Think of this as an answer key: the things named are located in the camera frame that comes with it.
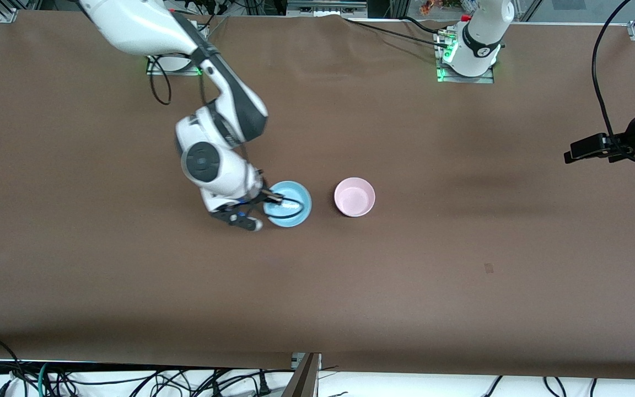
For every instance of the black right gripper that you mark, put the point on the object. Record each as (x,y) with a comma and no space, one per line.
(256,194)

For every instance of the light blue bowl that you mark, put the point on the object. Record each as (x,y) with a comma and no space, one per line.
(301,193)

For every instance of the pink bowl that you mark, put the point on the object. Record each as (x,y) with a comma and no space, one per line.
(354,197)

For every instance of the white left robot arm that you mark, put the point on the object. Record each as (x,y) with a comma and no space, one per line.
(480,33)

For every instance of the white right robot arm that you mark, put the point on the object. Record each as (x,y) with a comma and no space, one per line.
(130,27)

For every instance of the brown table cover sheet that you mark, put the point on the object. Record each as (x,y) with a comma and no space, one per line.
(317,286)

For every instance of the orange object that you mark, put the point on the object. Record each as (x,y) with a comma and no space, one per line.
(430,6)

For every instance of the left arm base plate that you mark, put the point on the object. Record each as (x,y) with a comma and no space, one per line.
(483,80)

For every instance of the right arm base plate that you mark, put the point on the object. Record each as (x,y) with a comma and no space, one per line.
(157,72)

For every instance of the metal post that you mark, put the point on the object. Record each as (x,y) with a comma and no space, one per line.
(303,380)

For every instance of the aluminium frame bar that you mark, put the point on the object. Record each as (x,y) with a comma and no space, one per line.
(323,8)

